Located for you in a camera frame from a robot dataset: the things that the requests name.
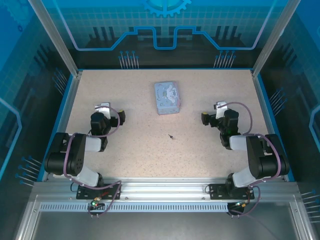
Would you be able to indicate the small key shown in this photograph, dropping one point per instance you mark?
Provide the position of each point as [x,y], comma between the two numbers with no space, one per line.
[171,136]

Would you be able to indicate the light blue cartoon tin box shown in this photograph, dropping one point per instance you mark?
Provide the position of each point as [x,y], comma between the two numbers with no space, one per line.
[167,97]

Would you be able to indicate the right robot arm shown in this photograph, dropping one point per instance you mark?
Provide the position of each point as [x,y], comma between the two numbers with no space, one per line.
[257,155]

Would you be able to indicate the connector board with light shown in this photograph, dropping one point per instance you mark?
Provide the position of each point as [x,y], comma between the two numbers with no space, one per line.
[241,204]
[96,203]

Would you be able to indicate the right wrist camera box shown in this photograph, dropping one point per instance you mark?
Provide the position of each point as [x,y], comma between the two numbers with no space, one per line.
[221,111]

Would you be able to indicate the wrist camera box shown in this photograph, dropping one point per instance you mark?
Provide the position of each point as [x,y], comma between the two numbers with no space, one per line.
[106,111]
[221,111]

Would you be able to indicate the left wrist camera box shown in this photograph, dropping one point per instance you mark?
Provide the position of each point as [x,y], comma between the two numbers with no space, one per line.
[106,111]

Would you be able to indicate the aluminium side rail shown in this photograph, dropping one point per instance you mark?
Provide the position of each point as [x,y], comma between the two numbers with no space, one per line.
[265,110]
[66,117]

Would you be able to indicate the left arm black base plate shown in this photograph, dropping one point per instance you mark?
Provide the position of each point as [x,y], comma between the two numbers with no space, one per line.
[110,191]

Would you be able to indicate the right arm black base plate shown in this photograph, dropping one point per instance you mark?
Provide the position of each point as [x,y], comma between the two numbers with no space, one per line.
[217,191]

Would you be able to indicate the aluminium front rail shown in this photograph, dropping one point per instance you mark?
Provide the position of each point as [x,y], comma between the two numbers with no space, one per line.
[162,187]

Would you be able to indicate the aluminium frame post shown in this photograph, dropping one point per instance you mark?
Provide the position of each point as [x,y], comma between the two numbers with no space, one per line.
[57,42]
[272,42]

